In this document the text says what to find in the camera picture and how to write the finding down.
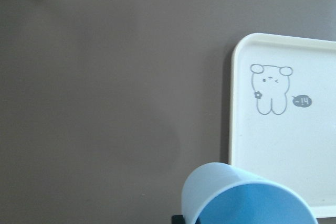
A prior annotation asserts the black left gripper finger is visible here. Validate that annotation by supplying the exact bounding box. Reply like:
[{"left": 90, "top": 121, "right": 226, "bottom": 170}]
[{"left": 171, "top": 215, "right": 201, "bottom": 224}]

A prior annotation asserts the blue cup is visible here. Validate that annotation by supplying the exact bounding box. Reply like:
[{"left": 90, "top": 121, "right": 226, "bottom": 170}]
[{"left": 181, "top": 162, "right": 317, "bottom": 223}]

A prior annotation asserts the cream rabbit tray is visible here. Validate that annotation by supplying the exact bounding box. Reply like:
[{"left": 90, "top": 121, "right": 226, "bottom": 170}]
[{"left": 229, "top": 33, "right": 335, "bottom": 218}]

